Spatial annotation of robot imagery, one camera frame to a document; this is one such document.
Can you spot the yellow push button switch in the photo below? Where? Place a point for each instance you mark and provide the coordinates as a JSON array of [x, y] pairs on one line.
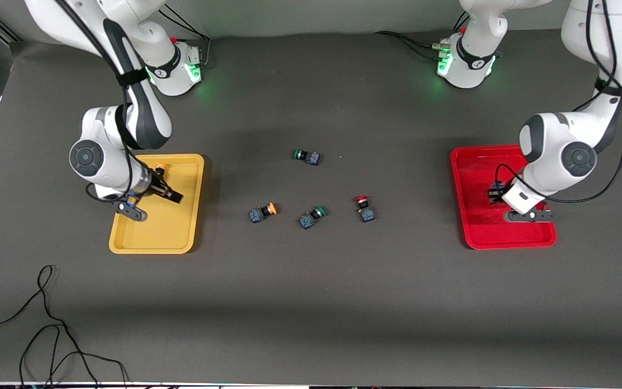
[[259, 214], [160, 168]]

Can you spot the red plastic tray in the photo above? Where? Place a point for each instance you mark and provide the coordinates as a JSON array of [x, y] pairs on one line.
[[478, 227]]

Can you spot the green push button switch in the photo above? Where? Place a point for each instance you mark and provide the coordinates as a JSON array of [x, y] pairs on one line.
[[311, 158], [311, 218]]

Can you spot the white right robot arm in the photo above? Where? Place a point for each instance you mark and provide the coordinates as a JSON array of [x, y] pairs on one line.
[[100, 156]]

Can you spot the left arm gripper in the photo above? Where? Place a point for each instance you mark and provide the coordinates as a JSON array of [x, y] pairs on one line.
[[495, 193]]

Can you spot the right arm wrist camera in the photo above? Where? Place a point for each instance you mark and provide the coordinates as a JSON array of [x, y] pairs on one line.
[[132, 212]]

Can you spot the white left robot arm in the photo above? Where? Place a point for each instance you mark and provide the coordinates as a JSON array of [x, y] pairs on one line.
[[578, 159]]

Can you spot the yellow plastic tray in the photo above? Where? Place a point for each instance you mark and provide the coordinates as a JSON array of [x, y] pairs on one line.
[[181, 227]]

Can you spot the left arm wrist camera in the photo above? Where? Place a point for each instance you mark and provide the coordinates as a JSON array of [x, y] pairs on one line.
[[532, 216]]

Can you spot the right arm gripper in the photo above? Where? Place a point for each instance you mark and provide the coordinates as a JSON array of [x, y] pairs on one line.
[[155, 186]]

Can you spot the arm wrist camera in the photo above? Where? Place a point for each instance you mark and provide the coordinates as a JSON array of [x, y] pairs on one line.
[[532, 216], [132, 212]]

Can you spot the red push button switch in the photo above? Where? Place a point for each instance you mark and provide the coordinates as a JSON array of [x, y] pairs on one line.
[[365, 212], [494, 193]]

